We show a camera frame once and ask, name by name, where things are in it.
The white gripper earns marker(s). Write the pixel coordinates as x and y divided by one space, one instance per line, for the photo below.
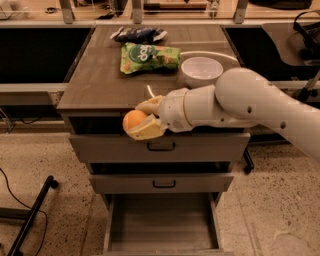
171 109

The orange fruit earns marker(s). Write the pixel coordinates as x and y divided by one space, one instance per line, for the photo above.
133 118

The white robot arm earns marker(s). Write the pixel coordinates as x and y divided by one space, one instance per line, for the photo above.
240 98

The top drawer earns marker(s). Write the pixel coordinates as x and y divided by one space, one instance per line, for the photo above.
175 148

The grey drawer cabinet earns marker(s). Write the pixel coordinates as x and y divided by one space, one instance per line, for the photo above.
99 95

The middle drawer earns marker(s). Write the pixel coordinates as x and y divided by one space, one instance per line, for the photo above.
156 183

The open bottom drawer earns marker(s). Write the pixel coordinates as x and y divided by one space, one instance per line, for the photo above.
182 224

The green snack bag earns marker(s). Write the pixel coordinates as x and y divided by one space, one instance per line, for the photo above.
143 57

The white bowl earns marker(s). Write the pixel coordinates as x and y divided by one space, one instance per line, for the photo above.
201 71

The dark blue snack bag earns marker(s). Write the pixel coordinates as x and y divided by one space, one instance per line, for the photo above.
138 35

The black stand leg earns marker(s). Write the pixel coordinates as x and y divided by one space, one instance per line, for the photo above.
27 215

